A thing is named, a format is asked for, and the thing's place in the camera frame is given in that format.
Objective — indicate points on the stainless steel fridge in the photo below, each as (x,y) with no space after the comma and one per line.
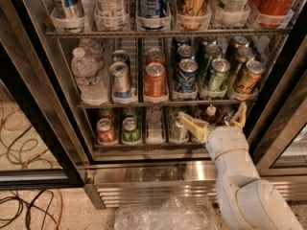
(155,167)

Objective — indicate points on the front clear water bottle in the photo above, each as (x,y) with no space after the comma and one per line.
(86,72)

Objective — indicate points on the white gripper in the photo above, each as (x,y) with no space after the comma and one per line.
(227,142)

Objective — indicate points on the silver can bottom shelf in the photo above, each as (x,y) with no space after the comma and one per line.
(179,132)

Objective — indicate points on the clear water bottle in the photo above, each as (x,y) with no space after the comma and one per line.
(93,49)
(86,72)

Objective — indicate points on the rear clear water bottle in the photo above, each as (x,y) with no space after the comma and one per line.
(93,49)

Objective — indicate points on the clear plastic bin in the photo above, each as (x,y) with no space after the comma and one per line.
(171,214)

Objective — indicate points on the green can shelf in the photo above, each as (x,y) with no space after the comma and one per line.
(130,130)
(210,52)
(217,73)
(203,42)

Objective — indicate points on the right glass fridge door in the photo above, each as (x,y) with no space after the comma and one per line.
(282,150)

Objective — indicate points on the front blue can middle shelf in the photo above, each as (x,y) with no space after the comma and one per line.
(186,76)

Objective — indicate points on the front orange can middle shelf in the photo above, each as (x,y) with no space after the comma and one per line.
(155,80)

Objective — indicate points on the green can bottom shelf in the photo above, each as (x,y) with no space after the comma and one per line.
(130,130)

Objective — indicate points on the blue white can top shelf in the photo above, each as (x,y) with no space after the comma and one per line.
(152,12)

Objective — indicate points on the rear silver blue can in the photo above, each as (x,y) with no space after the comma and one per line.
(121,55)

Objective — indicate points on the front gold can middle shelf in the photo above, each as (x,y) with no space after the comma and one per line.
(249,77)

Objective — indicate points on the rear blue can middle shelf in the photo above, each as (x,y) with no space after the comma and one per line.
(177,42)

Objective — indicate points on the orange can shelf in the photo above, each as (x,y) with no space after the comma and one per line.
(155,55)
(155,80)

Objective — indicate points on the rear orange can middle shelf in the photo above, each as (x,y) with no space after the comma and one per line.
(155,55)

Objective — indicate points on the white label bottle top shelf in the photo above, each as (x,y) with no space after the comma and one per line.
(114,13)

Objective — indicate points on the red can bottom shelf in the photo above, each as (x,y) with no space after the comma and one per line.
(106,131)

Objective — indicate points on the white cap bottle bottom shelf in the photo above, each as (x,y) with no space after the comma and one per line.
(209,115)

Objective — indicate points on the left glass fridge door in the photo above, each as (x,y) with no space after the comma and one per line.
(34,145)

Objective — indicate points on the bronze can bottom shelf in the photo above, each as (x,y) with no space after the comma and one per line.
(224,118)

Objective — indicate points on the rear gold can middle shelf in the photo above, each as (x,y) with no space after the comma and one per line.
(234,43)

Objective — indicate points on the glass fridge door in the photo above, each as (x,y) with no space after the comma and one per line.
(34,145)
(282,150)

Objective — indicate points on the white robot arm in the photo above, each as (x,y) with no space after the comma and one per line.
(246,201)

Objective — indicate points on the gold tall can top shelf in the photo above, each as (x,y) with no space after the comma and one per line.
(190,12)

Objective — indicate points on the red coca-cola can top shelf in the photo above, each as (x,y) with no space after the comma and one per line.
(272,13)

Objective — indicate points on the blue silver can top left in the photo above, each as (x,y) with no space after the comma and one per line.
(69,11)

